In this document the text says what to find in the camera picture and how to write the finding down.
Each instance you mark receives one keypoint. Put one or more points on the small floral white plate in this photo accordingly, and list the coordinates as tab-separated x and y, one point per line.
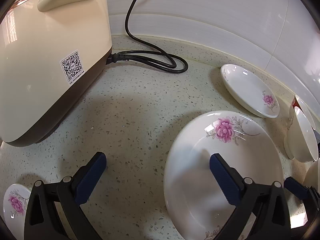
247	87
15	202

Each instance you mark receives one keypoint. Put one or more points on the cream electric rice cooker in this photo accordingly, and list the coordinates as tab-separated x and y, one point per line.
50	55

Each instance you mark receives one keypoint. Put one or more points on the large floral white plate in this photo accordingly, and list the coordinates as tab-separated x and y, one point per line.
190	192

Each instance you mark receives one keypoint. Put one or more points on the white bowl with red band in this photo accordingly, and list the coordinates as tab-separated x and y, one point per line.
303	104

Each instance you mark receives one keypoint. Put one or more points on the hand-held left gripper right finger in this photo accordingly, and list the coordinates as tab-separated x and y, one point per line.
222	175

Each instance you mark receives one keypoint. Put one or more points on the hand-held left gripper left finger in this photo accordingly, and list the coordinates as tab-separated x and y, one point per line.
92	172

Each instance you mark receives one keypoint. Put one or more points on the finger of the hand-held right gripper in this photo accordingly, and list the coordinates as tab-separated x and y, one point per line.
295	188

